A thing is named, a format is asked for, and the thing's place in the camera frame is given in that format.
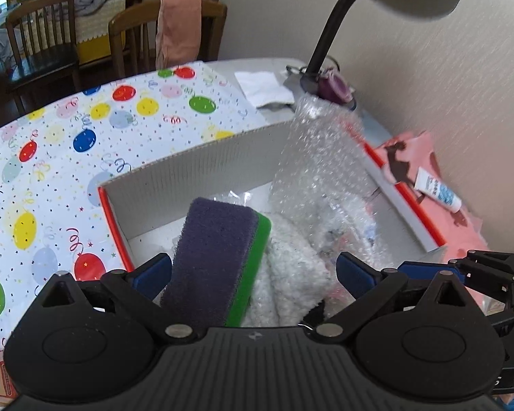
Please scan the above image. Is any sofa with cream cover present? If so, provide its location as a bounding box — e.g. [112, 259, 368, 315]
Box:
[74, 0, 127, 66]

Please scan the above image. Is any white cream tube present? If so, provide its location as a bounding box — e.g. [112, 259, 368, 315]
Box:
[413, 169, 463, 213]

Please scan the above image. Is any pink towel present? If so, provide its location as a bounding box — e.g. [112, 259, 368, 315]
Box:
[156, 0, 203, 70]

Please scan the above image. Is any red cardboard box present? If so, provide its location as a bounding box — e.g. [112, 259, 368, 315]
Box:
[98, 119, 449, 275]

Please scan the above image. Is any white fluffy towel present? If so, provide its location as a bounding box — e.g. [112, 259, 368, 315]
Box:
[241, 214, 333, 328]

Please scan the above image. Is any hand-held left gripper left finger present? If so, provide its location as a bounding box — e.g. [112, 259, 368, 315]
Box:
[39, 253, 198, 346]

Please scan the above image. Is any purple round object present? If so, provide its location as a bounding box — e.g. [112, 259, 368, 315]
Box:
[317, 71, 353, 104]

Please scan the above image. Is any purple and green sponge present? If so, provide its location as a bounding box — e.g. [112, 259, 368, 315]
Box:
[160, 197, 273, 328]

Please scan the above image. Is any clear bubble wrap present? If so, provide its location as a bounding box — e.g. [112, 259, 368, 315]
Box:
[267, 94, 385, 268]

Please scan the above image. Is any balloon print tablecloth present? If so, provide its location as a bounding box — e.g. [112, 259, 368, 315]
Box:
[0, 61, 263, 354]

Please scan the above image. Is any white paper sheet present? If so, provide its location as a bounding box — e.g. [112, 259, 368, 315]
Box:
[234, 71, 296, 109]

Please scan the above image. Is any pile of clothes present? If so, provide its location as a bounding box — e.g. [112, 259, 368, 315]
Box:
[60, 0, 107, 18]

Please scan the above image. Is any wooden slat-back chair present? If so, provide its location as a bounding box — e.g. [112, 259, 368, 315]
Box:
[4, 0, 83, 113]

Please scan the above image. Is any pink reindeer print cloth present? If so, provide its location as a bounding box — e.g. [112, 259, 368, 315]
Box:
[374, 132, 486, 268]

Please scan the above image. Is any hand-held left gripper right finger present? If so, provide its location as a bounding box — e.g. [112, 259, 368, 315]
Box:
[310, 252, 476, 346]

